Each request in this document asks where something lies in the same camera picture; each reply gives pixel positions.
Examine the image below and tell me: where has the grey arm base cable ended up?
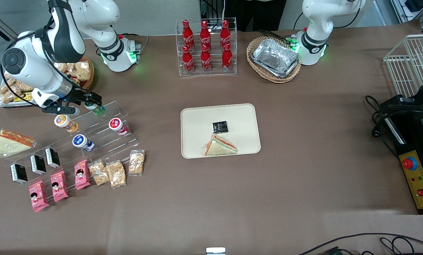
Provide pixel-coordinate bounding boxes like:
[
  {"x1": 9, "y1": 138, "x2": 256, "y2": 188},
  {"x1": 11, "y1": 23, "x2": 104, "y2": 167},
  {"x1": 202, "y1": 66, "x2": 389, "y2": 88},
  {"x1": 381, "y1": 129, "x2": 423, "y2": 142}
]
[{"x1": 118, "y1": 32, "x2": 150, "y2": 54}]

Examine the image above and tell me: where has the orange gum bottle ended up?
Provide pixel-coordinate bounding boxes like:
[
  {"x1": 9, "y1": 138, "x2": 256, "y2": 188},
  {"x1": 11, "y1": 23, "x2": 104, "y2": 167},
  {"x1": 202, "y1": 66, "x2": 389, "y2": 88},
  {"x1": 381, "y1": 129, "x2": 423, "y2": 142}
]
[{"x1": 54, "y1": 114, "x2": 79, "y2": 133}]

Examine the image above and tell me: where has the red cola bottle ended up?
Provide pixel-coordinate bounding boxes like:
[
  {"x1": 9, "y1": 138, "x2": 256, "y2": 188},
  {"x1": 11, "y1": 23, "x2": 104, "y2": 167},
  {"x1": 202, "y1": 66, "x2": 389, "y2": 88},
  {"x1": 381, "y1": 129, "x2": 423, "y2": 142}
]
[
  {"x1": 182, "y1": 19, "x2": 194, "y2": 48},
  {"x1": 200, "y1": 20, "x2": 212, "y2": 47},
  {"x1": 220, "y1": 19, "x2": 231, "y2": 46},
  {"x1": 182, "y1": 45, "x2": 195, "y2": 74},
  {"x1": 200, "y1": 44, "x2": 212, "y2": 73},
  {"x1": 222, "y1": 42, "x2": 233, "y2": 72}
]

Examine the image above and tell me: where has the looped black cable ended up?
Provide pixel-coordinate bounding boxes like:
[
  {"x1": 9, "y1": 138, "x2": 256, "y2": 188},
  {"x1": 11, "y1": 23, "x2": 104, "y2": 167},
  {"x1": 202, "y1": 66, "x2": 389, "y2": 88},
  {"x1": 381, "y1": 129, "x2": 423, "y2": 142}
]
[{"x1": 379, "y1": 236, "x2": 416, "y2": 255}]

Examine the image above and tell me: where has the red gum bottle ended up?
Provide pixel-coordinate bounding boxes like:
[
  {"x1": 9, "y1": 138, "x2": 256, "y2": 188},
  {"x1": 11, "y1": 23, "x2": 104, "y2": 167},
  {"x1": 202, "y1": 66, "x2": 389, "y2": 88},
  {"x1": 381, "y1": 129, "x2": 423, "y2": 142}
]
[{"x1": 108, "y1": 118, "x2": 129, "y2": 136}]

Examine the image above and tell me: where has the white rectangular tray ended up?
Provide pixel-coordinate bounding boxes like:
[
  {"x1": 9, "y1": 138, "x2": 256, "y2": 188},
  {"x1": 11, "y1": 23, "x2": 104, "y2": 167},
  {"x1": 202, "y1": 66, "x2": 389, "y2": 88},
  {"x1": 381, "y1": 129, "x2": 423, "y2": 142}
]
[{"x1": 0, "y1": 89, "x2": 34, "y2": 108}]

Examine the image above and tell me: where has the black tissue pack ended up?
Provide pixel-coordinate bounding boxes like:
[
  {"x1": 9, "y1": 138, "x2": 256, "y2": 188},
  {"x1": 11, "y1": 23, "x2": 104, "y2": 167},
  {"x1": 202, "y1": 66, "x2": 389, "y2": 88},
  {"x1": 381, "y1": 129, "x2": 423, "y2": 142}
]
[
  {"x1": 30, "y1": 154, "x2": 47, "y2": 175},
  {"x1": 10, "y1": 163, "x2": 28, "y2": 185},
  {"x1": 212, "y1": 121, "x2": 230, "y2": 134},
  {"x1": 45, "y1": 147, "x2": 61, "y2": 169}
]

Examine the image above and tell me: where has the aluminium foil tray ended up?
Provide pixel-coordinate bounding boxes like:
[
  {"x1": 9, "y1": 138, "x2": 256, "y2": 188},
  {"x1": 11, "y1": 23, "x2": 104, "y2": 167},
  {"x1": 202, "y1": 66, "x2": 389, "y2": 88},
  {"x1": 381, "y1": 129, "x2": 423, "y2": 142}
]
[{"x1": 251, "y1": 38, "x2": 301, "y2": 78}]

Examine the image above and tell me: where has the black power cable with plug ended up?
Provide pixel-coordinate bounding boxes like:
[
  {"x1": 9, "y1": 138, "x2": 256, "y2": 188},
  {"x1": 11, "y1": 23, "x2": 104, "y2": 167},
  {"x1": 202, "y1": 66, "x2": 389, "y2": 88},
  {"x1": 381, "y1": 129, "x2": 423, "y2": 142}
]
[{"x1": 364, "y1": 95, "x2": 401, "y2": 160}]

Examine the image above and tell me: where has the black arm base cable bundle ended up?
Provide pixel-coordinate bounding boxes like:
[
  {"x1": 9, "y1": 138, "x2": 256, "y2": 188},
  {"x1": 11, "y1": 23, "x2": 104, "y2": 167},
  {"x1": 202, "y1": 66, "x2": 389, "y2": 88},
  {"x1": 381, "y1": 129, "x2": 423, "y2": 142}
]
[{"x1": 257, "y1": 29, "x2": 299, "y2": 46}]

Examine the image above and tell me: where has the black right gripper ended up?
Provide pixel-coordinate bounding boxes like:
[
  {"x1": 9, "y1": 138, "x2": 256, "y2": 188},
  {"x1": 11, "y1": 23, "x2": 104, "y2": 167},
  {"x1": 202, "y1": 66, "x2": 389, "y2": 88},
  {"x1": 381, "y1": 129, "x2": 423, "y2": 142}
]
[{"x1": 42, "y1": 91, "x2": 102, "y2": 116}]

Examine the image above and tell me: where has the wrapped triangular sandwich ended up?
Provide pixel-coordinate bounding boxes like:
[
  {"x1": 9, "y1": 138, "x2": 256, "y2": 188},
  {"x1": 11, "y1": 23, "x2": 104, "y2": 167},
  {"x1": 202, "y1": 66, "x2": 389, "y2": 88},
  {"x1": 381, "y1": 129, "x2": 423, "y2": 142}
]
[
  {"x1": 0, "y1": 129, "x2": 37, "y2": 157},
  {"x1": 201, "y1": 134, "x2": 238, "y2": 157}
]

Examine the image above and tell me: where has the pink snack pack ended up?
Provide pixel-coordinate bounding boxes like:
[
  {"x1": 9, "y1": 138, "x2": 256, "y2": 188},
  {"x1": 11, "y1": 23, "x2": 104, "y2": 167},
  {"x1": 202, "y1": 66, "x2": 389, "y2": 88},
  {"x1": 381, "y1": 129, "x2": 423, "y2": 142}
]
[
  {"x1": 50, "y1": 170, "x2": 69, "y2": 203},
  {"x1": 28, "y1": 180, "x2": 50, "y2": 213},
  {"x1": 74, "y1": 159, "x2": 91, "y2": 191}
]

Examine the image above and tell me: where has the blue gum bottle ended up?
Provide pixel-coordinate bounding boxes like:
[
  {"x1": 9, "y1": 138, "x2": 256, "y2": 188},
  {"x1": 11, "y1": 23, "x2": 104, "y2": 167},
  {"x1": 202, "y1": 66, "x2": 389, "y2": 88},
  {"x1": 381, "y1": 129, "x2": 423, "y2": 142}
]
[{"x1": 72, "y1": 134, "x2": 95, "y2": 152}]

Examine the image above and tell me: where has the metal frame shelf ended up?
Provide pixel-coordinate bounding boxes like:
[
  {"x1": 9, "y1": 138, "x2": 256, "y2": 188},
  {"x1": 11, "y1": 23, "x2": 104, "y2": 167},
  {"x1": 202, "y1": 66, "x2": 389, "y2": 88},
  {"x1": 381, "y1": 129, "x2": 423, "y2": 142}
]
[{"x1": 390, "y1": 0, "x2": 423, "y2": 29}]

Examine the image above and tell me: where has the beige plastic tray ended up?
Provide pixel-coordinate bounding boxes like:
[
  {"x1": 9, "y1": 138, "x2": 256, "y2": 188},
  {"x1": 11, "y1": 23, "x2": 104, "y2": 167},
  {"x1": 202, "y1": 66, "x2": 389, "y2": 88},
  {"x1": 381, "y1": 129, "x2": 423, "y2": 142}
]
[{"x1": 181, "y1": 103, "x2": 261, "y2": 159}]

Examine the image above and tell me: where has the long black cable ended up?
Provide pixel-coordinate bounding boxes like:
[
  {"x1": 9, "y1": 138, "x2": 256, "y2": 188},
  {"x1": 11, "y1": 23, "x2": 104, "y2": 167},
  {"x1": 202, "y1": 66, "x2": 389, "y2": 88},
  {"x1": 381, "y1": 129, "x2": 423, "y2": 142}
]
[{"x1": 298, "y1": 233, "x2": 423, "y2": 255}]

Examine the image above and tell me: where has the round wicker basket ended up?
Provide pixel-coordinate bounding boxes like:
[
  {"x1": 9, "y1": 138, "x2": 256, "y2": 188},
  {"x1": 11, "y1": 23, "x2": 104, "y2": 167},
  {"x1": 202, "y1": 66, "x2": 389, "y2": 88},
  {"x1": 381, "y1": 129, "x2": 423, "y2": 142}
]
[
  {"x1": 54, "y1": 57, "x2": 95, "y2": 91},
  {"x1": 246, "y1": 36, "x2": 302, "y2": 84}
]

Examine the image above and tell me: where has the clear acrylic bottle rack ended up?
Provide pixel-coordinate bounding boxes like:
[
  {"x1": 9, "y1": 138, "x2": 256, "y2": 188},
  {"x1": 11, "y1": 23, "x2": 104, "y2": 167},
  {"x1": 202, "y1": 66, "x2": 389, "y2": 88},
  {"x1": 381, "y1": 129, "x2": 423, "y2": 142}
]
[{"x1": 176, "y1": 17, "x2": 238, "y2": 77}]

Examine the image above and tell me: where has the green gum bottle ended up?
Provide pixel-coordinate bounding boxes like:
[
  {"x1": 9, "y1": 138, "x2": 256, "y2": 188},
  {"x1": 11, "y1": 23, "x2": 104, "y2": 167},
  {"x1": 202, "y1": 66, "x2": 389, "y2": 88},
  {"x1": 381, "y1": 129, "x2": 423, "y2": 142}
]
[{"x1": 85, "y1": 102, "x2": 106, "y2": 116}]

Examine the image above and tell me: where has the red emergency stop button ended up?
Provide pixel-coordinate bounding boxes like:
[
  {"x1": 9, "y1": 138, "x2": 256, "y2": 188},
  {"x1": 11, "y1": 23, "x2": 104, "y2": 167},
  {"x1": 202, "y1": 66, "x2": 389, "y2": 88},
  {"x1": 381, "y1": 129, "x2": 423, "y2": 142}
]
[{"x1": 402, "y1": 156, "x2": 418, "y2": 171}]

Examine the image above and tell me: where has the clear acrylic stepped stand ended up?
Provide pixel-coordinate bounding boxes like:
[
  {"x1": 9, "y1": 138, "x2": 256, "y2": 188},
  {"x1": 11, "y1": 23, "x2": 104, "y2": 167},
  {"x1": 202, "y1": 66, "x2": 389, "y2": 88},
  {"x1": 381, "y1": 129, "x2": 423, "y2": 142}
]
[{"x1": 5, "y1": 100, "x2": 141, "y2": 178}]

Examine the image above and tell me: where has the black sealing machine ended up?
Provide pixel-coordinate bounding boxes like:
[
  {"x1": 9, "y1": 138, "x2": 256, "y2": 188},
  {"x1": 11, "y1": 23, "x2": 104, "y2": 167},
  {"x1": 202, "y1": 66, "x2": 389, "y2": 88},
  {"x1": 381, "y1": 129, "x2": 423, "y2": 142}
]
[{"x1": 379, "y1": 94, "x2": 423, "y2": 215}]

